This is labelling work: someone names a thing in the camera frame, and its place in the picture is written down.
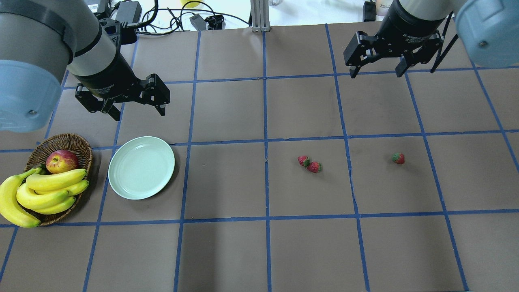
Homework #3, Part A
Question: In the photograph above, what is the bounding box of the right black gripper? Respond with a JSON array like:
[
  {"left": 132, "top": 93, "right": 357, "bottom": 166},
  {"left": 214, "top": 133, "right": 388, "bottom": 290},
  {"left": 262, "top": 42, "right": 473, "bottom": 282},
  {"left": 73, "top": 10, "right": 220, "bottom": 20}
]
[{"left": 343, "top": 16, "right": 443, "bottom": 78}]

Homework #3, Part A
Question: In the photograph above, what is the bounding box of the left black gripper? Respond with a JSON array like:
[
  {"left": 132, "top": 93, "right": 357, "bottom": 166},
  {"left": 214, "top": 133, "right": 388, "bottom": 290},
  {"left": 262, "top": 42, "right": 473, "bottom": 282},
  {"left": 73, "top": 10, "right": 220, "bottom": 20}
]
[{"left": 75, "top": 61, "right": 170, "bottom": 122}]

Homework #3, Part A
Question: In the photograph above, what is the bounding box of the red strawberry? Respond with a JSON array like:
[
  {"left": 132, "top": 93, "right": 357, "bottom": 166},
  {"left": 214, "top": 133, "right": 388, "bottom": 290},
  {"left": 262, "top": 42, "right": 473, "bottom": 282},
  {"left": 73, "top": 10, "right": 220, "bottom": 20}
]
[
  {"left": 297, "top": 155, "right": 311, "bottom": 168},
  {"left": 306, "top": 161, "right": 322, "bottom": 173},
  {"left": 391, "top": 152, "right": 405, "bottom": 164}
]

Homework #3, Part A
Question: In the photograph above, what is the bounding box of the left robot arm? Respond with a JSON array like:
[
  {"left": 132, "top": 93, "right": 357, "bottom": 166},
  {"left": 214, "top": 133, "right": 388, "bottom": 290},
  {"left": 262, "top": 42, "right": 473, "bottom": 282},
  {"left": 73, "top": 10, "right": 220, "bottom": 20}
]
[{"left": 0, "top": 0, "right": 170, "bottom": 133}]

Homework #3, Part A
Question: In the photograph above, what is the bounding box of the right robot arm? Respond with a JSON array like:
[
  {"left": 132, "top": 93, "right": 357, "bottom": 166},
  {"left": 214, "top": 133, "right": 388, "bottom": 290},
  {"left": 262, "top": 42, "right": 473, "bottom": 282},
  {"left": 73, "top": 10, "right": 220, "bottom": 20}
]
[{"left": 343, "top": 0, "right": 519, "bottom": 78}]

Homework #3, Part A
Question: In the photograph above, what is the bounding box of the light green plate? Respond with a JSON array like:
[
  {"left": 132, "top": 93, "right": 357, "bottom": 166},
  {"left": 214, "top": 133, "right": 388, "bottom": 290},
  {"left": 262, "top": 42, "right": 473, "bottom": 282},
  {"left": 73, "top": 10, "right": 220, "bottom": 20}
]
[{"left": 108, "top": 136, "right": 176, "bottom": 200}]

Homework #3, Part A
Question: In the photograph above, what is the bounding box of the black power adapter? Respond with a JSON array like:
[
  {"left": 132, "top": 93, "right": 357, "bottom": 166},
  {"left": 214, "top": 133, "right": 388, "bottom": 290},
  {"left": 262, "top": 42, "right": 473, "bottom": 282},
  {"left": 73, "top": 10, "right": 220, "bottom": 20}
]
[{"left": 113, "top": 0, "right": 142, "bottom": 24}]

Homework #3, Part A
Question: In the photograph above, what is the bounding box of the red apple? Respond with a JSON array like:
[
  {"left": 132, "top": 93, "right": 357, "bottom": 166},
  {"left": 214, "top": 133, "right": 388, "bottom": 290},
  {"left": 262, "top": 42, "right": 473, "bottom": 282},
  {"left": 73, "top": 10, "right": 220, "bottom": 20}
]
[{"left": 45, "top": 149, "right": 79, "bottom": 174}]

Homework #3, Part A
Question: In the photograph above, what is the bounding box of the woven wicker basket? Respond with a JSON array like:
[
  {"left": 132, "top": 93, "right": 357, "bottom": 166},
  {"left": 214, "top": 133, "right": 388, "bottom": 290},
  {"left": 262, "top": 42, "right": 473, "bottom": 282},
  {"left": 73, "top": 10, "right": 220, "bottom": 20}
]
[{"left": 23, "top": 133, "right": 95, "bottom": 227}]

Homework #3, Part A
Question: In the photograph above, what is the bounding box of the yellow banana bunch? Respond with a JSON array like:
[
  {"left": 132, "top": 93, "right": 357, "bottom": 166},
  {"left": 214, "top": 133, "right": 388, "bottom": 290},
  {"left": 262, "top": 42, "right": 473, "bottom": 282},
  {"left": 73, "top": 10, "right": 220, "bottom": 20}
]
[{"left": 0, "top": 167, "right": 89, "bottom": 228}]

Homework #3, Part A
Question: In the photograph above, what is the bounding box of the aluminium frame post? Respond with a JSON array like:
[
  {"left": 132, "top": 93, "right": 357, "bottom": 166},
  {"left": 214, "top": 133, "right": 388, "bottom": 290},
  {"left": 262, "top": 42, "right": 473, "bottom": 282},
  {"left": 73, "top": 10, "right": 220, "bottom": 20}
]
[{"left": 250, "top": 0, "right": 271, "bottom": 32}]

